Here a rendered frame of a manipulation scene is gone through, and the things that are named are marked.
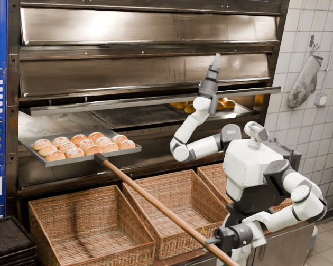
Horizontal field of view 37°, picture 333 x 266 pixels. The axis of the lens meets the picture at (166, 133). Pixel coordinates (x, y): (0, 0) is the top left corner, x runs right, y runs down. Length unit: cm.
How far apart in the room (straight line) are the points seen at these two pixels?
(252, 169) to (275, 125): 162
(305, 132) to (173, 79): 153
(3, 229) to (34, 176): 35
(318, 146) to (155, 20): 209
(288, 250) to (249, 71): 129
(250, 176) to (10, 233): 120
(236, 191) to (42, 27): 123
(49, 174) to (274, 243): 158
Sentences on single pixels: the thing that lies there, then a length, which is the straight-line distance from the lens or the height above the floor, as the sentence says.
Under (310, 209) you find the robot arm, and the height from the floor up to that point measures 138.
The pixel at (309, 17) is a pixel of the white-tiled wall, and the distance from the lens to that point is 379.
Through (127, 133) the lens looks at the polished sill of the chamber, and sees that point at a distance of 297.
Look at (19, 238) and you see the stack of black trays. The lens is 256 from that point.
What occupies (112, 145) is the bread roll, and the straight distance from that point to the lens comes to 261.
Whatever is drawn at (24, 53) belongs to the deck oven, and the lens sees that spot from 254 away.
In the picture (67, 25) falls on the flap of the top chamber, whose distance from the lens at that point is 260.
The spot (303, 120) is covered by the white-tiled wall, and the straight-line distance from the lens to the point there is 410.
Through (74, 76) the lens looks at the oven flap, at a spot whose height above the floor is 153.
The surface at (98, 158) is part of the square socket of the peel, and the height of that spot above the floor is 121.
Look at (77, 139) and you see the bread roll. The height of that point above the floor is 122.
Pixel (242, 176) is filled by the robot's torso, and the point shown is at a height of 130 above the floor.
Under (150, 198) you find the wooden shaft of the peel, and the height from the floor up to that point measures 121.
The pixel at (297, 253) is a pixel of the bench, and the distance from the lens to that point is 379.
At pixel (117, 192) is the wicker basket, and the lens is 303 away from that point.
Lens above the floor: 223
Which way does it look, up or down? 20 degrees down
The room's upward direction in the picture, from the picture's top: 8 degrees clockwise
